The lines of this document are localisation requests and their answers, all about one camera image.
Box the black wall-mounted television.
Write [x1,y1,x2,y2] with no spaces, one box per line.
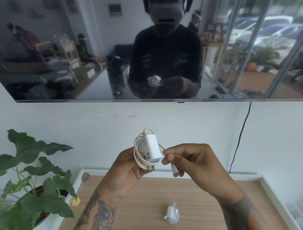
[0,0,303,103]

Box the person's right forearm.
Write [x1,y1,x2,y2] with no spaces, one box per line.
[215,190,293,230]

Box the white coiled cable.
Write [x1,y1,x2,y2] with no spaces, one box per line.
[163,203,180,224]

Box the green leafy plant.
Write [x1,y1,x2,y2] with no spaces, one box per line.
[0,129,77,230]

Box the black power cable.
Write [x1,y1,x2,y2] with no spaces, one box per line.
[228,102,252,174]

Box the marked white charger adapter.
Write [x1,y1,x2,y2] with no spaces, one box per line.
[143,134,163,164]

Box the person's left hand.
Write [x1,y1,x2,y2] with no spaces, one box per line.
[101,147,155,199]

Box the person's right hand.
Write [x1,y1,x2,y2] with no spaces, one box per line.
[162,143,245,200]

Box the person's left forearm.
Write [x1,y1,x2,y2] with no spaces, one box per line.
[73,187,124,230]

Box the white charger cable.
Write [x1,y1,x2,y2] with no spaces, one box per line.
[134,127,179,178]

